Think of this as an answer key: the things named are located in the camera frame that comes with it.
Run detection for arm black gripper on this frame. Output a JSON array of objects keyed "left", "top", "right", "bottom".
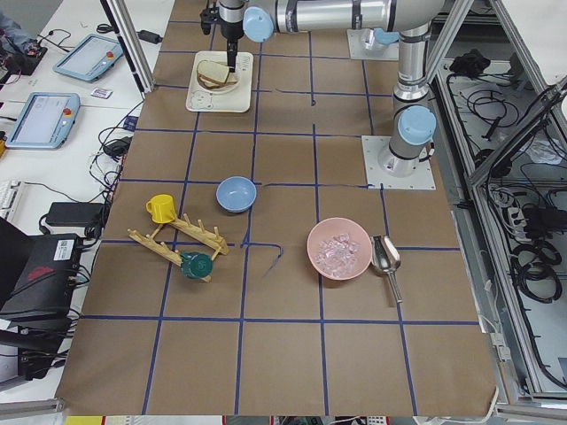
[{"left": 199, "top": 0, "right": 245, "bottom": 73}]

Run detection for bread slice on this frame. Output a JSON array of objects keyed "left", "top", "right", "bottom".
[
  {"left": 197, "top": 60, "right": 230, "bottom": 79},
  {"left": 197, "top": 73, "right": 238, "bottom": 90}
]

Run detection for cream round plate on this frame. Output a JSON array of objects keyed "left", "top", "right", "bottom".
[{"left": 197, "top": 60, "right": 239, "bottom": 91}]

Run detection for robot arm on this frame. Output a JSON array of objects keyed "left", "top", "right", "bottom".
[{"left": 200, "top": 1, "right": 444, "bottom": 180}]

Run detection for cream bear tray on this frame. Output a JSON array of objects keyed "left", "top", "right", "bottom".
[{"left": 186, "top": 50, "right": 253, "bottom": 112}]

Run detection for teach pendant far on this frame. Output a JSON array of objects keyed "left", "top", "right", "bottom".
[{"left": 53, "top": 34, "right": 123, "bottom": 81}]

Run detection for teach pendant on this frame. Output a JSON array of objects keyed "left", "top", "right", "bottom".
[
  {"left": 53, "top": 34, "right": 123, "bottom": 81},
  {"left": 5, "top": 92, "right": 81, "bottom": 151}
]

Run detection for blue bowl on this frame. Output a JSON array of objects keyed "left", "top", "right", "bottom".
[{"left": 216, "top": 176, "right": 257, "bottom": 213}]

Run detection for yellow cup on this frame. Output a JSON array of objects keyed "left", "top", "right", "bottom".
[{"left": 145, "top": 194, "right": 177, "bottom": 224}]

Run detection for wooden dish rack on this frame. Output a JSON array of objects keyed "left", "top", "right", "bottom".
[{"left": 127, "top": 213, "right": 230, "bottom": 284}]

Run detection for teach pendant near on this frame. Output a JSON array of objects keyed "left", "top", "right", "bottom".
[{"left": 5, "top": 92, "right": 81, "bottom": 151}]

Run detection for black power adapter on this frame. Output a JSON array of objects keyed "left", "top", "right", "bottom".
[{"left": 38, "top": 202, "right": 104, "bottom": 235}]

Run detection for dark green cup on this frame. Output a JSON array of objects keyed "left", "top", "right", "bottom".
[{"left": 180, "top": 251, "right": 214, "bottom": 279}]

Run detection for pink bowl with ice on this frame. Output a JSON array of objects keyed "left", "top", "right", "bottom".
[{"left": 307, "top": 217, "right": 373, "bottom": 281}]

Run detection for metal scoop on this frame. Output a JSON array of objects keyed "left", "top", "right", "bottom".
[{"left": 370, "top": 235, "right": 402, "bottom": 304}]

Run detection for black computer box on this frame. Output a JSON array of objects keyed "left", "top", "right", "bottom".
[{"left": 1, "top": 219, "right": 85, "bottom": 323}]

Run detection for aluminium frame post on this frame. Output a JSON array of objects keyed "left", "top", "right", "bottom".
[{"left": 100, "top": 0, "right": 155, "bottom": 95}]

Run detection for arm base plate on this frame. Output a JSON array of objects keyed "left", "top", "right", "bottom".
[
  {"left": 361, "top": 135, "right": 436, "bottom": 190},
  {"left": 346, "top": 28, "right": 400, "bottom": 61}
]

